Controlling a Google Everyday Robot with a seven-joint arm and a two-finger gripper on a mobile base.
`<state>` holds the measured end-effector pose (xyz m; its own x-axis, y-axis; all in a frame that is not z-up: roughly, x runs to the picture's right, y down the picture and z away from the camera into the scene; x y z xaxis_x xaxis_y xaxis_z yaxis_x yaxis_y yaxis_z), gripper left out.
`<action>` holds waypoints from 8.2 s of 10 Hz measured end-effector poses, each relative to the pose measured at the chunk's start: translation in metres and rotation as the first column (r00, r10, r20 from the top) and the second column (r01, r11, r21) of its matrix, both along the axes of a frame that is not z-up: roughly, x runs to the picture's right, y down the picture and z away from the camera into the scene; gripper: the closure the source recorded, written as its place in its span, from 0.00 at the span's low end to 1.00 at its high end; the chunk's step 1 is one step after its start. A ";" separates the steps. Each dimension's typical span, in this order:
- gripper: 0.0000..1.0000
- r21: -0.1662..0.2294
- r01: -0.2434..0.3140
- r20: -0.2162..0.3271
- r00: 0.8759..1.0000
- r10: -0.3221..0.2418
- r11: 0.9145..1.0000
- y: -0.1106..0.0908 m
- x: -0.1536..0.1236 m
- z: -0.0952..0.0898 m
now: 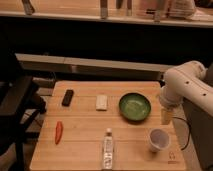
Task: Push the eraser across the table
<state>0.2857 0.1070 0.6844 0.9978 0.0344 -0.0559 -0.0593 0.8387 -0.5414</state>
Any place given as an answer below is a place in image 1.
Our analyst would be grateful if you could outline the yellowish pusher tip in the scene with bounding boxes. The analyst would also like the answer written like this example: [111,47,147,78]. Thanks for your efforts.
[161,108,173,125]

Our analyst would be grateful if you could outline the black eraser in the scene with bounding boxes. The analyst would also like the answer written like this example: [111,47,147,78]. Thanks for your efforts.
[62,89,74,106]

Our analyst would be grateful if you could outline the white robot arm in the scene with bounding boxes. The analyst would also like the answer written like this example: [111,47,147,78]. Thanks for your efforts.
[158,61,213,125]

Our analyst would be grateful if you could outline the white plastic cup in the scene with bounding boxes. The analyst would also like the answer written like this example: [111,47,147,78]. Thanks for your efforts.
[148,129,170,153]

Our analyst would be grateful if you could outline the green bowl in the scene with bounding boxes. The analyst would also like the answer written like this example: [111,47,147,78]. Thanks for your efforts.
[119,93,151,122]

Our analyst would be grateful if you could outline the white rectangular block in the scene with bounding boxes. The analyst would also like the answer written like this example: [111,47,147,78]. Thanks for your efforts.
[96,95,108,111]

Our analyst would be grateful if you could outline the clear plastic bottle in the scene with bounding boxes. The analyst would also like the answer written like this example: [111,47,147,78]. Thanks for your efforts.
[102,128,114,171]

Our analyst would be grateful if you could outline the wooden table board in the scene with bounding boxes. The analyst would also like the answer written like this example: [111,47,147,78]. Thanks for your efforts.
[30,81,186,171]

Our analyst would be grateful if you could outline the red chili pepper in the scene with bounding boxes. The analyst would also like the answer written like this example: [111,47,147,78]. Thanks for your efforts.
[55,121,63,145]

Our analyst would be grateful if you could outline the black chair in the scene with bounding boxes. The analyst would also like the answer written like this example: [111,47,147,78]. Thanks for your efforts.
[0,50,46,171]

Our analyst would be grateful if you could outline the black cable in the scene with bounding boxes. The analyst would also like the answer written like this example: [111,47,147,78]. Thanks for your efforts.
[172,116,192,151]

